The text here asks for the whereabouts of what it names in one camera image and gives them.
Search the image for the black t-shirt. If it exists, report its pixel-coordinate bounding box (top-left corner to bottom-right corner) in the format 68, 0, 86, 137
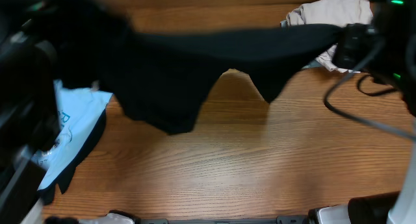
28, 0, 342, 134

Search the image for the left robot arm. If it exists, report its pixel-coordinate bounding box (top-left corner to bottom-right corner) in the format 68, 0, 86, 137
1, 0, 60, 223

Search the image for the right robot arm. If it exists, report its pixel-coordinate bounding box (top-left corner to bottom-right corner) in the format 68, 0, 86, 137
333, 0, 415, 223

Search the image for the grey folded garment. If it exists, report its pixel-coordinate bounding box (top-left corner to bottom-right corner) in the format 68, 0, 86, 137
280, 19, 321, 69

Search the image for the light blue printed t-shirt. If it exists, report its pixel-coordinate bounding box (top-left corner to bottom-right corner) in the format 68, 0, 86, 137
32, 80, 112, 190

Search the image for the beige folded garment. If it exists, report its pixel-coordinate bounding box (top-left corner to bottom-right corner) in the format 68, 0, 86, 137
285, 0, 374, 73

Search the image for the black garment under pile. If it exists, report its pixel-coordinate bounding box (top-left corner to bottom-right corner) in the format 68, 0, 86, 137
38, 111, 107, 205

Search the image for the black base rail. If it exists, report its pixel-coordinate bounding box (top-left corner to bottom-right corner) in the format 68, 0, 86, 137
44, 209, 352, 224

